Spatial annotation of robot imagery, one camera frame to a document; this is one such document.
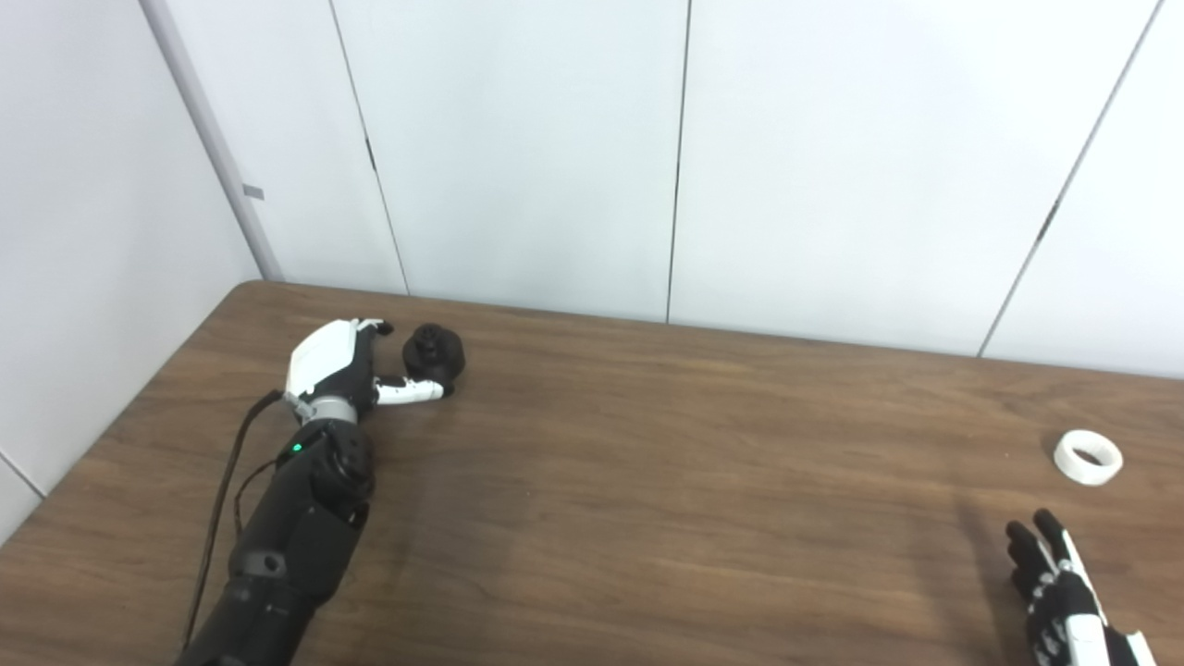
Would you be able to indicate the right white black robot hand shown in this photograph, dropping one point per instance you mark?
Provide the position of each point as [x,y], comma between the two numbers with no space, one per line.
[1078,629]

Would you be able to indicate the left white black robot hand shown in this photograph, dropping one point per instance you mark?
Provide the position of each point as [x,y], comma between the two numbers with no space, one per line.
[324,361]

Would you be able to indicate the round black plastic part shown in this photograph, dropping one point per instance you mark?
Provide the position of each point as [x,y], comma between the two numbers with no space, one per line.
[435,356]

